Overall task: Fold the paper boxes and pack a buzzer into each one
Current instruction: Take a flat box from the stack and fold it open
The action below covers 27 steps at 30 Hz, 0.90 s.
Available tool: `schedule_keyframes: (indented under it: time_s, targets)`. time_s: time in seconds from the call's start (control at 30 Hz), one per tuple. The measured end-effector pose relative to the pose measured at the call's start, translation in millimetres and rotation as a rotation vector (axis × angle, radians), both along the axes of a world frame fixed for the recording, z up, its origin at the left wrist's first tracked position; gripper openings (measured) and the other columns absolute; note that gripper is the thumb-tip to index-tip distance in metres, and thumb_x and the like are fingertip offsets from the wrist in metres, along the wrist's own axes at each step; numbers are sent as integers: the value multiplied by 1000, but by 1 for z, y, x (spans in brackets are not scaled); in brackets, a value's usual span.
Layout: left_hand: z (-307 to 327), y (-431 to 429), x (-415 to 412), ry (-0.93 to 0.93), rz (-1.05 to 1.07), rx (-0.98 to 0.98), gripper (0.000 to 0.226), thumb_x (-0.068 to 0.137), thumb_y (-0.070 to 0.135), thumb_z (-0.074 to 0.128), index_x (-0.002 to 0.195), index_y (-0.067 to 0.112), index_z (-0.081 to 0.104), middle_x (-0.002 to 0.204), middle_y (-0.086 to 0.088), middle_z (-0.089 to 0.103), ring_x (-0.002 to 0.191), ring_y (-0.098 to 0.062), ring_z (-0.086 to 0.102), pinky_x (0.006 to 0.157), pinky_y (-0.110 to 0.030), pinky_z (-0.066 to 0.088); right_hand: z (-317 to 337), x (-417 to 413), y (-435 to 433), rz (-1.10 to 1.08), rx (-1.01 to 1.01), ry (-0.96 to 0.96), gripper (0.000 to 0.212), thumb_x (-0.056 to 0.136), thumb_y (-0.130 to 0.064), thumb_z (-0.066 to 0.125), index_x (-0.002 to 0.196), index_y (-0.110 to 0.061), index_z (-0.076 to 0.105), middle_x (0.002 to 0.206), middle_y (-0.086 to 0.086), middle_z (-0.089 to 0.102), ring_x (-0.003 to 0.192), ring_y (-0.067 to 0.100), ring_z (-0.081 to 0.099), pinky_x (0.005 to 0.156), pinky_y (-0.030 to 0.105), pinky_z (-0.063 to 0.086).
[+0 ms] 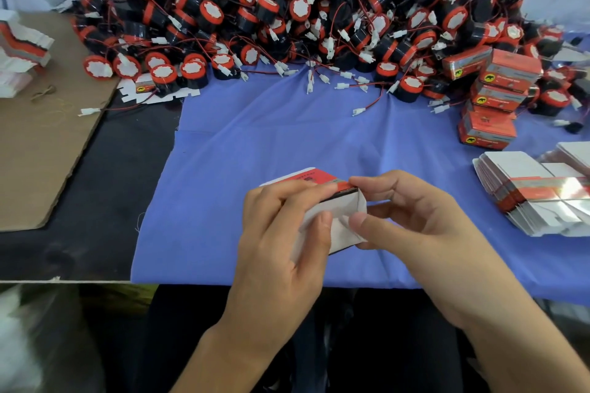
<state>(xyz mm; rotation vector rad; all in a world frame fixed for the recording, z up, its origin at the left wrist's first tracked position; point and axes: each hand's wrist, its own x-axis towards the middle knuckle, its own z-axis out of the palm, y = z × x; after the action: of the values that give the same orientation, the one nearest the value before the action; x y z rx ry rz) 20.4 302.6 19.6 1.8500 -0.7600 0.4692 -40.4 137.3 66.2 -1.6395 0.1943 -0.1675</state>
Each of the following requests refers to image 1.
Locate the person's left forearm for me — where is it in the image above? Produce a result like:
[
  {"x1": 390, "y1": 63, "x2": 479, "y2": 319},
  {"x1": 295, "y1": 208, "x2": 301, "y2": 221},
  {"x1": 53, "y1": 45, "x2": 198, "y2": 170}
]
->
[{"x1": 170, "y1": 322, "x2": 278, "y2": 393}]

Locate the stack of paper boxes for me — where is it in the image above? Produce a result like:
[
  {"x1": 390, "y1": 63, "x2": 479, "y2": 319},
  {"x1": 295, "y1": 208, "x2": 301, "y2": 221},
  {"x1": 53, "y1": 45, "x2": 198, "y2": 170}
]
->
[
  {"x1": 0, "y1": 9, "x2": 55, "y2": 99},
  {"x1": 473, "y1": 141, "x2": 590, "y2": 237}
]

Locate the rubber band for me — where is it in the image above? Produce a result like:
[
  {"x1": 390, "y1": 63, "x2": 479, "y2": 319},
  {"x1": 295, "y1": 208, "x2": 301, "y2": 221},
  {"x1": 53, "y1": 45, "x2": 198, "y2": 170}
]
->
[{"x1": 29, "y1": 84, "x2": 57, "y2": 102}]

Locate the blue cloth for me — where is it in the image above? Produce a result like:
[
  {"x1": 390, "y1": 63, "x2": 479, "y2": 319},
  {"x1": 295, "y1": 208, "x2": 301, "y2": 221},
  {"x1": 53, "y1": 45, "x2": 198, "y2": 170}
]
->
[{"x1": 131, "y1": 38, "x2": 590, "y2": 306}]

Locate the pile of black red buzzers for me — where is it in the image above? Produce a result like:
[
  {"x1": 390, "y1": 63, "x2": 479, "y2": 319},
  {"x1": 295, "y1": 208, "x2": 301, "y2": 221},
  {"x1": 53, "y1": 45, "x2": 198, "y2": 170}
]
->
[{"x1": 72, "y1": 0, "x2": 590, "y2": 117}]

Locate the person's right hand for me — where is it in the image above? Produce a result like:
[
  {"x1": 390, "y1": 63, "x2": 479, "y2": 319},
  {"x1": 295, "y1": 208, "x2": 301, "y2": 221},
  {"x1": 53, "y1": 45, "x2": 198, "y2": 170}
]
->
[{"x1": 348, "y1": 169, "x2": 517, "y2": 329}]

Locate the brown cardboard sheet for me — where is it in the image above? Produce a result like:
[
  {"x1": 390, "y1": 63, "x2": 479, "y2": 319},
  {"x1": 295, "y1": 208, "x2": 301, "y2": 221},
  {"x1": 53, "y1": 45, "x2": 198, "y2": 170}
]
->
[{"x1": 0, "y1": 12, "x2": 119, "y2": 233}]

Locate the person's left hand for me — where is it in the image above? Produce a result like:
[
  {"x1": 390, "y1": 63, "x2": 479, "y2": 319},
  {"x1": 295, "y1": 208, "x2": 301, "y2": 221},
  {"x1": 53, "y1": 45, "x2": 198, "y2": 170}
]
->
[{"x1": 224, "y1": 176, "x2": 340, "y2": 352}]

